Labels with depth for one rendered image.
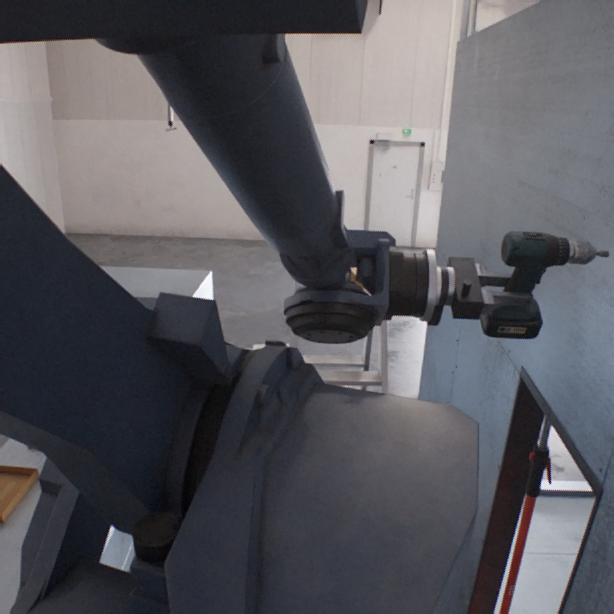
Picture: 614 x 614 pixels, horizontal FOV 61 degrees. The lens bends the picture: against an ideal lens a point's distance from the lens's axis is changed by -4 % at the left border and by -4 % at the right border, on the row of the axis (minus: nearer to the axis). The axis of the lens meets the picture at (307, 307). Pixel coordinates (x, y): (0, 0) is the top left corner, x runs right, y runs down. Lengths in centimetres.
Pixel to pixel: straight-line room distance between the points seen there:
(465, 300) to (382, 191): 1036
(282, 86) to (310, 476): 43
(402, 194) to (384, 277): 1042
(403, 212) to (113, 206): 618
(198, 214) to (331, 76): 391
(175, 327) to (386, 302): 45
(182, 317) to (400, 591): 38
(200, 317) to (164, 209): 1135
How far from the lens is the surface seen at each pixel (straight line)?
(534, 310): 114
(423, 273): 101
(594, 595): 142
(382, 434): 74
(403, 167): 1131
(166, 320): 65
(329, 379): 203
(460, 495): 67
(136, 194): 1211
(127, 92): 1199
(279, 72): 51
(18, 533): 345
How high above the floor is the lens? 287
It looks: 21 degrees down
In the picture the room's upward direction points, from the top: 2 degrees clockwise
